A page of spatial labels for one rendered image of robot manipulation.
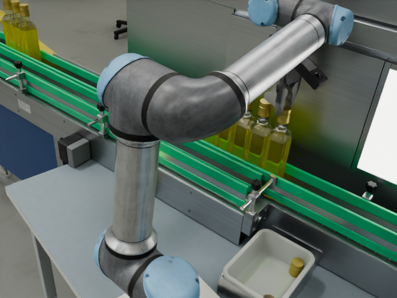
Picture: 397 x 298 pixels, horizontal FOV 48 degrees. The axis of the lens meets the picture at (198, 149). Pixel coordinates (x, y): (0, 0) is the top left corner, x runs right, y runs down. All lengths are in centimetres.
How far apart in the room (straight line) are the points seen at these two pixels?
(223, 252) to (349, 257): 35
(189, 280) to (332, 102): 65
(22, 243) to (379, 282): 176
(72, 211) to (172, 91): 84
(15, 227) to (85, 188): 106
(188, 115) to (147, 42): 101
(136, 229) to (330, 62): 68
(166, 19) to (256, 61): 84
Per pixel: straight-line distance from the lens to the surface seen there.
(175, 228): 141
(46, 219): 147
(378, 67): 123
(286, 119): 124
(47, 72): 187
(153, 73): 76
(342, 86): 128
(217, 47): 149
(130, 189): 88
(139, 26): 171
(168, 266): 97
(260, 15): 101
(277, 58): 83
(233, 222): 132
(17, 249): 247
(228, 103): 73
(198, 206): 138
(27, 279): 232
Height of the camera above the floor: 175
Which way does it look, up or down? 35 degrees down
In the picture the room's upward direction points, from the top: 4 degrees clockwise
